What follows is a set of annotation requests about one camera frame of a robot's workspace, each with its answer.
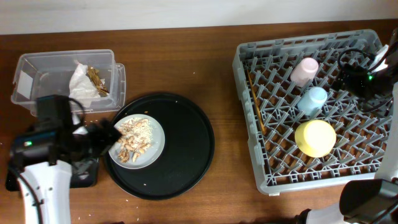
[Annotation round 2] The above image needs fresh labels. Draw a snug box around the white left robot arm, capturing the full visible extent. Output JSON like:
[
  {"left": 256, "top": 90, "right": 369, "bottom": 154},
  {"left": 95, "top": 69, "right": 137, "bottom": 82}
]
[{"left": 8, "top": 118, "right": 121, "bottom": 223}]

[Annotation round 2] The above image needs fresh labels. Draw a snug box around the grey dishwasher rack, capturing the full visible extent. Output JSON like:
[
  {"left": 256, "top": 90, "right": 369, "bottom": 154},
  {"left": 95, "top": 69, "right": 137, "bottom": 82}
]
[{"left": 233, "top": 29, "right": 392, "bottom": 195}]

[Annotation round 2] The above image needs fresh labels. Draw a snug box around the grey plate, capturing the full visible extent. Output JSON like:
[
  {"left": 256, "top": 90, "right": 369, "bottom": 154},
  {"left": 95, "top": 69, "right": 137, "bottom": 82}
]
[{"left": 108, "top": 114, "right": 165, "bottom": 169}]

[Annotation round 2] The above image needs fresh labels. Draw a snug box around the pink cup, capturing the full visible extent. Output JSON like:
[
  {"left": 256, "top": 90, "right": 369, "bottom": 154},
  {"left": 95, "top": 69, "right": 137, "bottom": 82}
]
[{"left": 290, "top": 57, "right": 319, "bottom": 87}]

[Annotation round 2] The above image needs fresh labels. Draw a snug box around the gold coffee sachet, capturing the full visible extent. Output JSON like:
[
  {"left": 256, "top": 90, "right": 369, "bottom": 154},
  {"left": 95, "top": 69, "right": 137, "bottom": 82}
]
[{"left": 87, "top": 66, "right": 109, "bottom": 96}]

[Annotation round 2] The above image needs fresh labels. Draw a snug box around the white tissue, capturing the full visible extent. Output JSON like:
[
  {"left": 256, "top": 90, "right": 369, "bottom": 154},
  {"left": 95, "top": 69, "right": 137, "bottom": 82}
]
[{"left": 69, "top": 63, "right": 100, "bottom": 108}]

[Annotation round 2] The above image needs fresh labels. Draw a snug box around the clear plastic bin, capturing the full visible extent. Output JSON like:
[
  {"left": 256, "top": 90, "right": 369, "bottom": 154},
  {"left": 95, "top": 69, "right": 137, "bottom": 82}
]
[{"left": 11, "top": 49, "right": 126, "bottom": 116}]

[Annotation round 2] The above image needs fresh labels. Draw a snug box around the round black tray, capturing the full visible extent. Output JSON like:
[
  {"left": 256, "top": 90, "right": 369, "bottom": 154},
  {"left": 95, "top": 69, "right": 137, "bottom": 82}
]
[{"left": 104, "top": 93, "right": 215, "bottom": 200}]

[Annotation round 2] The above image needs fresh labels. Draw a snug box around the blue cup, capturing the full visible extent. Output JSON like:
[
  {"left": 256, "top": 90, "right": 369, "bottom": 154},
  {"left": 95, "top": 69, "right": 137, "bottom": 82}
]
[{"left": 297, "top": 86, "right": 327, "bottom": 116}]

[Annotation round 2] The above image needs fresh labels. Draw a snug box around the yellow bowl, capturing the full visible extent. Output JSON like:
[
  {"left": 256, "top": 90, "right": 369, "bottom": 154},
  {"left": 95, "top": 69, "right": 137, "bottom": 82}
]
[{"left": 294, "top": 119, "right": 336, "bottom": 158}]

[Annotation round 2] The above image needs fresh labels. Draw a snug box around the black rectangular tray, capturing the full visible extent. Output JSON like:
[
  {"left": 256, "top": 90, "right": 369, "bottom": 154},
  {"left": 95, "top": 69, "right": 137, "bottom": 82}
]
[{"left": 4, "top": 158, "right": 100, "bottom": 192}]

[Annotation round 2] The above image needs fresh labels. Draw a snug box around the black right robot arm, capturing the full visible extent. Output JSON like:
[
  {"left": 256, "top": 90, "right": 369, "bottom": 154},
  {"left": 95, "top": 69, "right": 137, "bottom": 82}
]
[{"left": 294, "top": 66, "right": 397, "bottom": 224}]

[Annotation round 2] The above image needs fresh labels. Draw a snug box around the pile of nuts and oats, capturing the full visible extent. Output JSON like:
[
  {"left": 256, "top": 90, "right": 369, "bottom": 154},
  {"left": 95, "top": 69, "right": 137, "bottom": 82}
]
[{"left": 118, "top": 118, "right": 152, "bottom": 163}]

